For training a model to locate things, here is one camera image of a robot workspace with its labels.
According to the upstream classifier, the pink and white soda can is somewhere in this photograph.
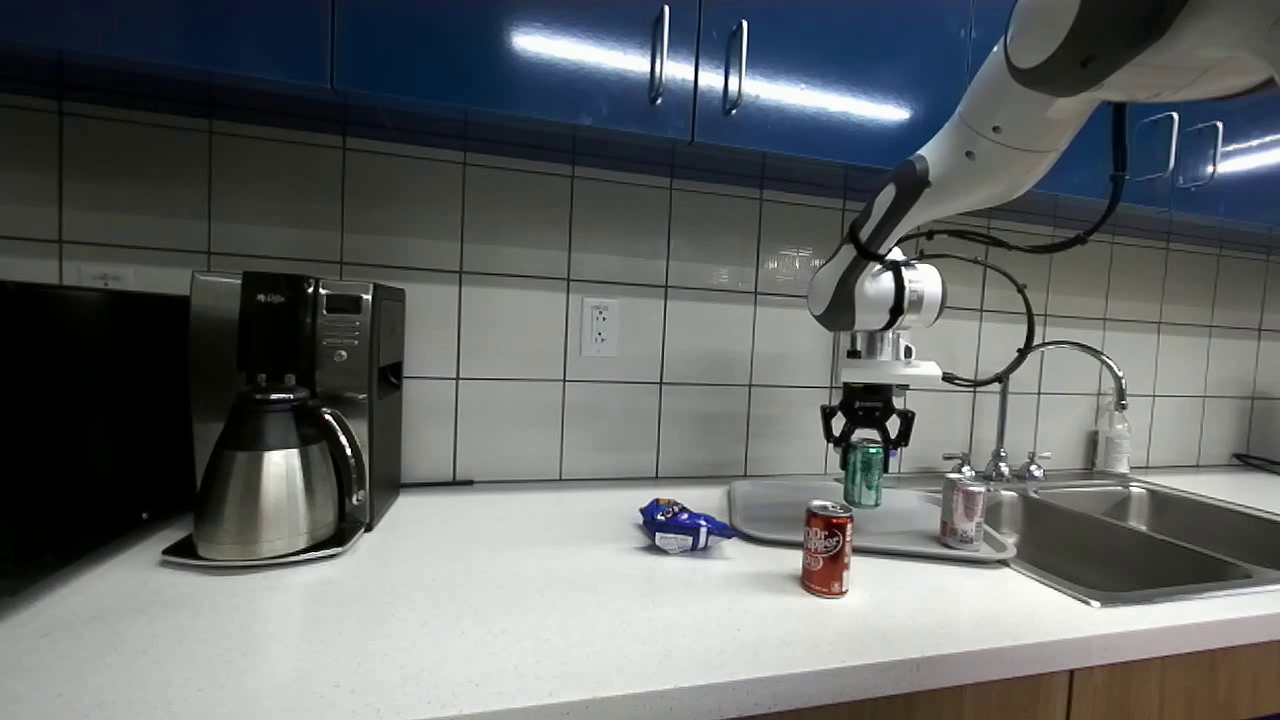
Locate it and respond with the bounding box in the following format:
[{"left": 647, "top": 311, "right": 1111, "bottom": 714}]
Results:
[{"left": 938, "top": 474, "right": 989, "bottom": 552}]

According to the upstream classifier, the blue cabinet door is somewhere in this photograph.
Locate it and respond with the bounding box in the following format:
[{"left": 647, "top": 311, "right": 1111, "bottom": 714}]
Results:
[
  {"left": 1172, "top": 88, "right": 1280, "bottom": 227},
  {"left": 694, "top": 0, "right": 978, "bottom": 170},
  {"left": 968, "top": 0, "right": 1179, "bottom": 206},
  {"left": 331, "top": 0, "right": 699, "bottom": 142},
  {"left": 0, "top": 0, "right": 334, "bottom": 93}
]

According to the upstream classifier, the clear soap bottle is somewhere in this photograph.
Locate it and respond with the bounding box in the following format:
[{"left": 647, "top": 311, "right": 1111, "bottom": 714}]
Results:
[{"left": 1094, "top": 399, "right": 1134, "bottom": 475}]

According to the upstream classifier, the blue snack bag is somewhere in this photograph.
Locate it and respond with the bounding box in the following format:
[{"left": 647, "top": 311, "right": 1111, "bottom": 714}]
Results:
[{"left": 639, "top": 497, "right": 739, "bottom": 556}]

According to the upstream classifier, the blue wall cabinet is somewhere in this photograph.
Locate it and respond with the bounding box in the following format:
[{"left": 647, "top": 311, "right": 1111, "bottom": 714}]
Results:
[{"left": 0, "top": 0, "right": 1280, "bottom": 229}]

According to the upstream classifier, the green soda can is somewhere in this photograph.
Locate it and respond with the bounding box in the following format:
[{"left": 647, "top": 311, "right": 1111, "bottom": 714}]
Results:
[{"left": 843, "top": 440, "right": 887, "bottom": 510}]

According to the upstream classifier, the chrome tap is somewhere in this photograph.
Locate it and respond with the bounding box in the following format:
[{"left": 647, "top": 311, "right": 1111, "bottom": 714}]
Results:
[{"left": 984, "top": 340, "right": 1131, "bottom": 483}]

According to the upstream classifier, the black microwave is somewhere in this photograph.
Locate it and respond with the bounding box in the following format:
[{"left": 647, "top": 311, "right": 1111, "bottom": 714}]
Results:
[{"left": 0, "top": 279, "right": 197, "bottom": 602}]

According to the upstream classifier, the red soda can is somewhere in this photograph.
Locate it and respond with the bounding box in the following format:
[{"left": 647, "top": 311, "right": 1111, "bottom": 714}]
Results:
[{"left": 800, "top": 499, "right": 855, "bottom": 600}]

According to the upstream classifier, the wooden cabinet door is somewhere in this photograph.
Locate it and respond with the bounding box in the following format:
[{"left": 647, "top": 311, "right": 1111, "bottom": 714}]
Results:
[{"left": 1069, "top": 639, "right": 1280, "bottom": 720}]

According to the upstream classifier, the steel coffee carafe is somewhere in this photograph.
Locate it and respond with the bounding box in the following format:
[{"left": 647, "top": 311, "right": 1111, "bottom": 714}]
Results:
[{"left": 192, "top": 374, "right": 370, "bottom": 562}]

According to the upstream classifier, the silver cabinet door handle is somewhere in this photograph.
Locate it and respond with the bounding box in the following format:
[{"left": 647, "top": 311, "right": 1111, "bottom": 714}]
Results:
[
  {"left": 1128, "top": 111, "right": 1180, "bottom": 183},
  {"left": 1176, "top": 120, "right": 1224, "bottom": 190},
  {"left": 647, "top": 4, "right": 672, "bottom": 107},
  {"left": 722, "top": 17, "right": 750, "bottom": 116}
]

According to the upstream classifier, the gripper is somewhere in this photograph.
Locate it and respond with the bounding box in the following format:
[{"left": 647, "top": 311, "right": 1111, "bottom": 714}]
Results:
[{"left": 820, "top": 384, "right": 917, "bottom": 473}]

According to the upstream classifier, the grey tray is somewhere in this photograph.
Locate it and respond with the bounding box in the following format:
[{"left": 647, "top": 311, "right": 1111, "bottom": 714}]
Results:
[{"left": 727, "top": 474, "right": 1018, "bottom": 564}]

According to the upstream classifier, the steel sink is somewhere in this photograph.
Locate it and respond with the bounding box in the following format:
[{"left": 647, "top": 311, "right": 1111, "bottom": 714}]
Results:
[{"left": 984, "top": 476, "right": 1280, "bottom": 609}]

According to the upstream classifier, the white wall socket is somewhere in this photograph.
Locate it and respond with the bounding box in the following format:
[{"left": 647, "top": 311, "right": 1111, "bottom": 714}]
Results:
[{"left": 580, "top": 296, "right": 621, "bottom": 359}]

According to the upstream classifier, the steel and black coffee maker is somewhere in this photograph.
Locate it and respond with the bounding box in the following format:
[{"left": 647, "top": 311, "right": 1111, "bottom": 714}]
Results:
[{"left": 161, "top": 270, "right": 407, "bottom": 570}]

